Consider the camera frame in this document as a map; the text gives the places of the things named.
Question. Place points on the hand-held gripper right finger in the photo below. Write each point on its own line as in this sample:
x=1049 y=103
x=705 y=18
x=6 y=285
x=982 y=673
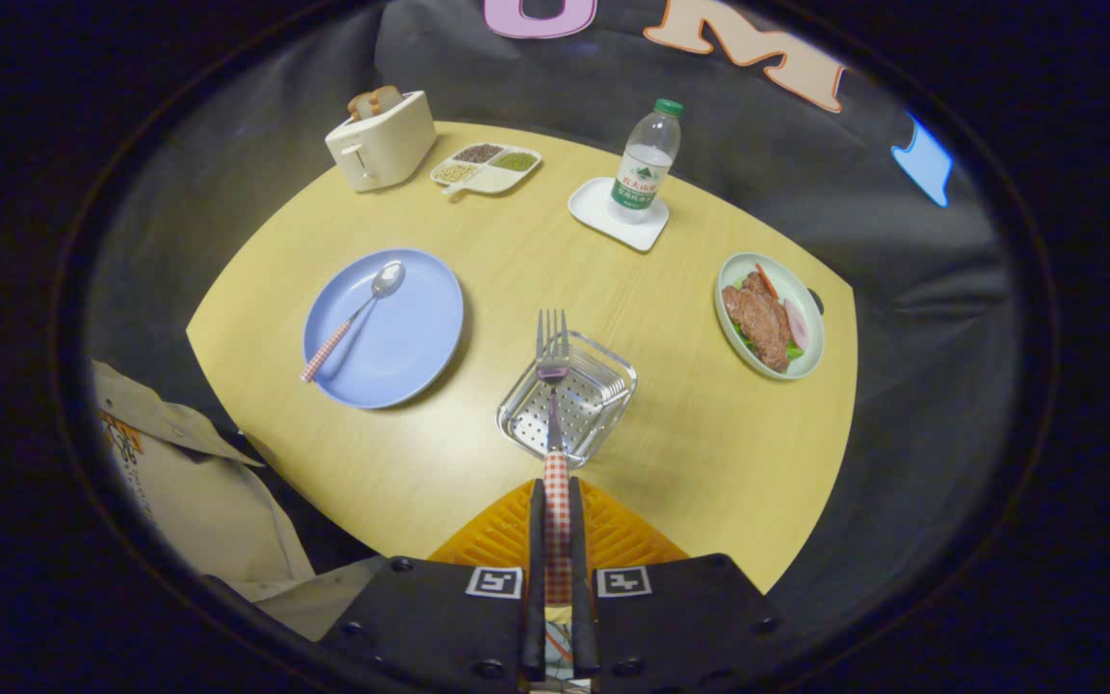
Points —
x=581 y=578

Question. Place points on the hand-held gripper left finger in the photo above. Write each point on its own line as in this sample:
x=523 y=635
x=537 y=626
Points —
x=537 y=578

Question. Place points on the blue round plate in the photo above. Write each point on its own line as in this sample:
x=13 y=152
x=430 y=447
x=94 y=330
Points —
x=401 y=337

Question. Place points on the green plate with meat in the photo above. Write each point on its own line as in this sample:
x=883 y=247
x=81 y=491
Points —
x=762 y=323

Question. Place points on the person's beige clothing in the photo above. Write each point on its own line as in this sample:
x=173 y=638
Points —
x=198 y=492

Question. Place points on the white square coaster tray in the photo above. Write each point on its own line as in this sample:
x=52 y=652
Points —
x=594 y=207

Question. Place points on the white divided dish with beans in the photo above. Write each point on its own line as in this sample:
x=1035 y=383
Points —
x=488 y=169

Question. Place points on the clear plastic water bottle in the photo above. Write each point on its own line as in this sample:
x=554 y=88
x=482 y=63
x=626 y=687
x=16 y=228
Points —
x=645 y=169

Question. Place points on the cream toaster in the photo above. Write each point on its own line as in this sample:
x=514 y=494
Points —
x=386 y=149

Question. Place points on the brown toast slice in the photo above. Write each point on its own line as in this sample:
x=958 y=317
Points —
x=360 y=104
x=386 y=96

